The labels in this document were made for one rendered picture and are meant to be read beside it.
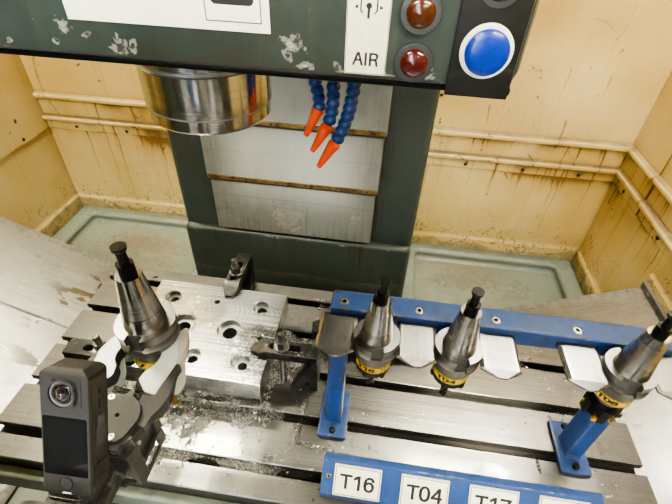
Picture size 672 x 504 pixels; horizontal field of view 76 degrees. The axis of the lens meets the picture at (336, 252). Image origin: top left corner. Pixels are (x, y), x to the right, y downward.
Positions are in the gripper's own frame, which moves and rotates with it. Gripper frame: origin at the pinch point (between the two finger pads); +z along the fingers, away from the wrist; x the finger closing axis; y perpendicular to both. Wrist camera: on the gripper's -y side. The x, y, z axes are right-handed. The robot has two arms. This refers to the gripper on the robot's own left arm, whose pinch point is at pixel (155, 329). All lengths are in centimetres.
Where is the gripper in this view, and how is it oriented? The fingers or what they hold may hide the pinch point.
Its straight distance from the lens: 54.2
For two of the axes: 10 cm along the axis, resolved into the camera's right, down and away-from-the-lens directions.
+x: 9.9, 1.1, -0.8
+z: 1.4, -6.4, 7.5
